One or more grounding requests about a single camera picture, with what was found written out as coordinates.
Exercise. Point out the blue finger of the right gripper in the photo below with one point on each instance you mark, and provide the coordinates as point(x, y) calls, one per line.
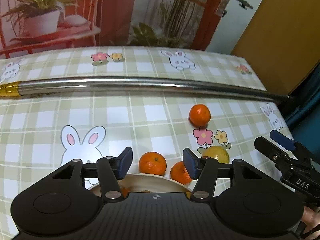
point(282, 140)
point(271, 151)

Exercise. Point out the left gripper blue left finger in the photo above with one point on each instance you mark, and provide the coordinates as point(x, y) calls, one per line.
point(110, 170)

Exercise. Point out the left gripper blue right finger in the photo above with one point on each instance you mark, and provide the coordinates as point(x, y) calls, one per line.
point(204, 171)

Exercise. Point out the mandarin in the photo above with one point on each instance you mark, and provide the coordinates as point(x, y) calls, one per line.
point(180, 174)
point(124, 191)
point(152, 163)
point(199, 115)

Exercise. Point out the person's right hand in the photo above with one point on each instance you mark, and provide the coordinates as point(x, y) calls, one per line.
point(311, 219)

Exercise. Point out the yellow-green round fruit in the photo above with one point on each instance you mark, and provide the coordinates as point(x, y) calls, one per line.
point(218, 153)

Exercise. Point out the mandarin front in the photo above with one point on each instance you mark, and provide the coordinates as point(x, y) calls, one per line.
point(180, 174)

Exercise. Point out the beige round plate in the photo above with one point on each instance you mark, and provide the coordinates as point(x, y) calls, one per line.
point(150, 183)

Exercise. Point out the checkered bunny tablecloth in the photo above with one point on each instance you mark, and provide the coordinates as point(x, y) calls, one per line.
point(31, 126)

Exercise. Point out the wooden board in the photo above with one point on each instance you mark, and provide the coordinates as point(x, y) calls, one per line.
point(281, 43)

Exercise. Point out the telescopic metal pole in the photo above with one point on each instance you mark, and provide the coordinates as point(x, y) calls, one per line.
point(135, 84)

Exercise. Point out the printed room backdrop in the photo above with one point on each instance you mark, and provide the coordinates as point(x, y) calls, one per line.
point(29, 26)

